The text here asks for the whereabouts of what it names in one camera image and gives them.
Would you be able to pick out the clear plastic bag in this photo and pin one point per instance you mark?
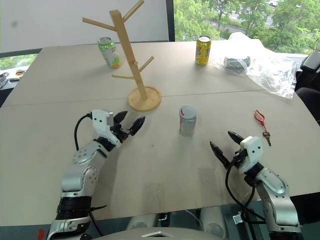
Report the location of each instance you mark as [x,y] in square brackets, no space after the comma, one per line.
[270,67]

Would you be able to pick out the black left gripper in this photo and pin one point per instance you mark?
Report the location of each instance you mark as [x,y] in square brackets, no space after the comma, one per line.
[121,132]

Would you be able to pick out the dark bundle inside bag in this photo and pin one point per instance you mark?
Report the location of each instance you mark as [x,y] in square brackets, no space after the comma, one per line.
[236,65]

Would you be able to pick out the black office chair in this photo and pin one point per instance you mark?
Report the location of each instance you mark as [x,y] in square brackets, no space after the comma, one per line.
[310,96]

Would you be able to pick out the silver drink can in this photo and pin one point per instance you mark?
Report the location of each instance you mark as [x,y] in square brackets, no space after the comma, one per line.
[187,121]

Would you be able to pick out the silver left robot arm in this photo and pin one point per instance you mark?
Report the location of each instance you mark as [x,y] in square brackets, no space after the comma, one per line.
[80,172]

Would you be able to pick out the small white connector plug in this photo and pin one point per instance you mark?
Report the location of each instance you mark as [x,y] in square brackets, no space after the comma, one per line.
[238,218]

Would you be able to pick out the green drink can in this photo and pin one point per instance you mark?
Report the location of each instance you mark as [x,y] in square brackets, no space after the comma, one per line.
[110,53]

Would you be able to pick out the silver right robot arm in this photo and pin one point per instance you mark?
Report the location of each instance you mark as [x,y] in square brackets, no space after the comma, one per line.
[275,190]

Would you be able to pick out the dark window post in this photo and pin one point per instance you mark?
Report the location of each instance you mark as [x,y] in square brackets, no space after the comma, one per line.
[170,20]

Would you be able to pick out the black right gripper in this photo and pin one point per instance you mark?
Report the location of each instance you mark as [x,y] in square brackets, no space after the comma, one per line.
[237,157]

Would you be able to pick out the wooden peg tree rack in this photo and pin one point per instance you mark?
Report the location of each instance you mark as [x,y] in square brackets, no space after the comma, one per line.
[126,52]

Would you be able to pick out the grey robot torso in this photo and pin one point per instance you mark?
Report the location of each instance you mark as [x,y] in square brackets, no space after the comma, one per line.
[150,233]

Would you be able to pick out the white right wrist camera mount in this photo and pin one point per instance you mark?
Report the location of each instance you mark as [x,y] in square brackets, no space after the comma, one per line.
[251,152]

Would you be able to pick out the white rounded leg cover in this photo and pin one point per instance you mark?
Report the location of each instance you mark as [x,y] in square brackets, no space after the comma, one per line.
[213,222]
[140,222]

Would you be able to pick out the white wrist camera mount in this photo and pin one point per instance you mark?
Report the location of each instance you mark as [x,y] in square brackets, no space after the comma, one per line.
[100,119]
[251,152]

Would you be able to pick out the yellow drink can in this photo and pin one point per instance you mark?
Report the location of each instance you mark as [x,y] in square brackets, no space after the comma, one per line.
[203,51]

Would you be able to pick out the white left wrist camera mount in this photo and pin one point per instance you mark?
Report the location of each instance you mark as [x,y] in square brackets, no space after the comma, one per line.
[100,119]

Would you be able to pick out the white paper clutter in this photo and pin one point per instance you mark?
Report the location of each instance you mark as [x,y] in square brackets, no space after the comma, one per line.
[15,75]

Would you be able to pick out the key on red carabiner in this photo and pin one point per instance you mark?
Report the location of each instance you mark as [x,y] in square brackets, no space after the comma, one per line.
[266,136]

